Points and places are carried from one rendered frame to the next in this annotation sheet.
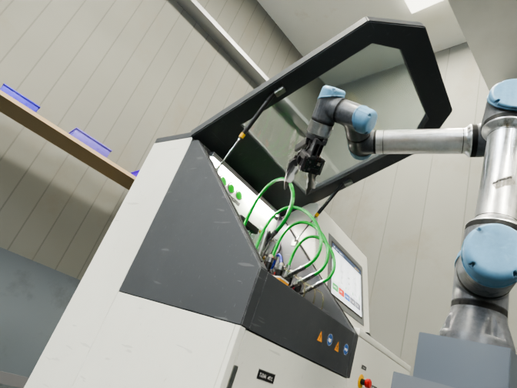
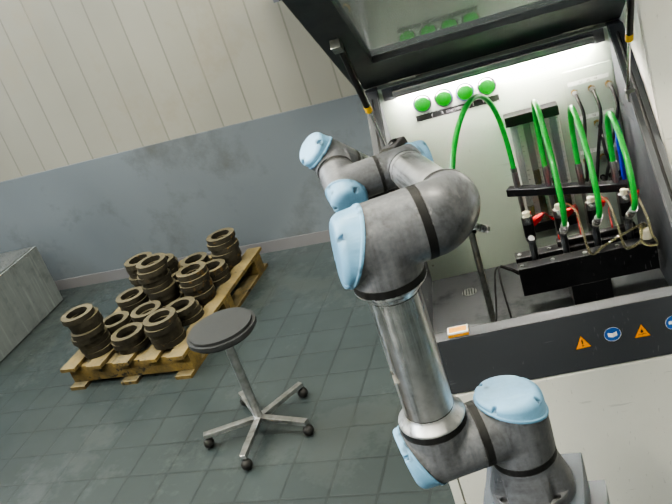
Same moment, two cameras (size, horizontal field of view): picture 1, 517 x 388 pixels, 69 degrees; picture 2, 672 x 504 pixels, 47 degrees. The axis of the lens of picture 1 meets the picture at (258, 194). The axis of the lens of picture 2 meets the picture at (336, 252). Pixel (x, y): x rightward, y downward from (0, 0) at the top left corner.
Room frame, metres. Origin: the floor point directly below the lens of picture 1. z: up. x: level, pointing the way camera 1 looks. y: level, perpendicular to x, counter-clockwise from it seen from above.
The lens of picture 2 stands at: (0.12, -1.42, 1.95)
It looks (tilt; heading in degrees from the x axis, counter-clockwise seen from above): 24 degrees down; 60
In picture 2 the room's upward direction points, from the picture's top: 19 degrees counter-clockwise
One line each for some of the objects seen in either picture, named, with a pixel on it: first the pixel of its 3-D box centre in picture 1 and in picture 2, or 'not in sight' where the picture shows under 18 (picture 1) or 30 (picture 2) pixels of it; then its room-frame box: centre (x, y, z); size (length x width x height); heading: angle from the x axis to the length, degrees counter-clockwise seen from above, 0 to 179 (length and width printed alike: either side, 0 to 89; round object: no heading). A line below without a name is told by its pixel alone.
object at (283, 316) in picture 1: (306, 330); (557, 341); (1.27, -0.30, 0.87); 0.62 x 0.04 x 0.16; 136
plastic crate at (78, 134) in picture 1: (87, 146); not in sight; (2.95, 1.49, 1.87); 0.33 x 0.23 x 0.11; 128
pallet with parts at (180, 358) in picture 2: not in sight; (163, 292); (1.35, 2.77, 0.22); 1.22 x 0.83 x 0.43; 38
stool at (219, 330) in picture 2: not in sight; (241, 382); (1.07, 1.33, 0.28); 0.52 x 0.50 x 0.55; 131
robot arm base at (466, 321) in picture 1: (476, 328); (527, 468); (0.84, -0.58, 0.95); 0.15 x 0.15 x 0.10
